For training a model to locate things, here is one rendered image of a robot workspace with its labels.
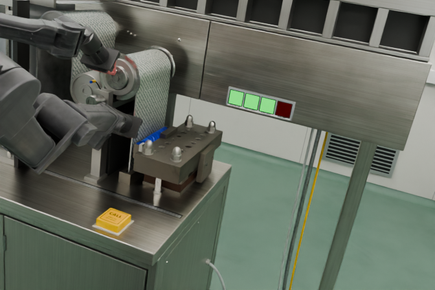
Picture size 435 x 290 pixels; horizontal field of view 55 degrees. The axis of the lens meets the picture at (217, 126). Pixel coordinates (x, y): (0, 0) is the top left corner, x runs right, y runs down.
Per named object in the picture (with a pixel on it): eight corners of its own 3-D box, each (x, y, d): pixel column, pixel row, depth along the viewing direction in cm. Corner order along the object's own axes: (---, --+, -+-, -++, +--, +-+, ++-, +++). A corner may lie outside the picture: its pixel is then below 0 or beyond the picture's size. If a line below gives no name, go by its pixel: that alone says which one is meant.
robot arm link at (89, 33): (81, 46, 107) (96, 29, 108) (63, 34, 110) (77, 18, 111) (93, 59, 114) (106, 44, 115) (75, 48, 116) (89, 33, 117)
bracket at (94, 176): (83, 180, 139) (87, 90, 129) (94, 173, 145) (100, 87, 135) (96, 184, 138) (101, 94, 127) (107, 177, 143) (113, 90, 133)
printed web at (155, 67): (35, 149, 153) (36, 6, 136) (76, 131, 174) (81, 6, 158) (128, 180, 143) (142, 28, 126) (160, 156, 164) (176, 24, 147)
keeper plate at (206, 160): (195, 181, 148) (200, 153, 144) (206, 171, 157) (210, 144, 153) (202, 183, 147) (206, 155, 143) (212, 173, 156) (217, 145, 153)
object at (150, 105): (130, 147, 139) (135, 94, 133) (162, 128, 160) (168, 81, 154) (131, 148, 139) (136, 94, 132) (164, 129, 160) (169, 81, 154)
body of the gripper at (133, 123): (136, 140, 130) (127, 134, 123) (108, 131, 132) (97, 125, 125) (144, 120, 131) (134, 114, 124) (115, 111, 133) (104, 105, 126)
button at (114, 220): (95, 226, 116) (96, 218, 115) (109, 214, 122) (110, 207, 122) (117, 234, 114) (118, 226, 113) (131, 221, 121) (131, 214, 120)
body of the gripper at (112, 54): (112, 73, 119) (101, 59, 112) (81, 65, 121) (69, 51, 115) (122, 54, 121) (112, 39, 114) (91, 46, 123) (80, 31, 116)
